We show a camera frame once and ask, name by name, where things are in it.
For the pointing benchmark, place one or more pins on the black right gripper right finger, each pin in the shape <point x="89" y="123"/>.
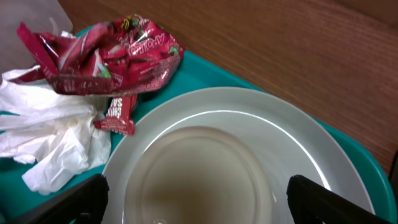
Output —
<point x="311" y="203"/>

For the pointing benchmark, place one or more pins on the white crumpled napkin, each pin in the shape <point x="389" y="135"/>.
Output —
<point x="55" y="133"/>

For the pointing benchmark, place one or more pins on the small red sauce packet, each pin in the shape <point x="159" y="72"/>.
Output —
<point x="118" y="117"/>

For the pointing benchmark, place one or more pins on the white round plate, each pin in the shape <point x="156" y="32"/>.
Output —
<point x="223" y="155"/>

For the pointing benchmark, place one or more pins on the clear plastic bin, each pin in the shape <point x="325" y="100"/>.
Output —
<point x="39" y="16"/>

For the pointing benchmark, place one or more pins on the red crumpled snack wrapper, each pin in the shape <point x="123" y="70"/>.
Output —
<point x="125" y="57"/>

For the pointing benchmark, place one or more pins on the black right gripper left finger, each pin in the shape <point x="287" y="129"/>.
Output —
<point x="83" y="203"/>

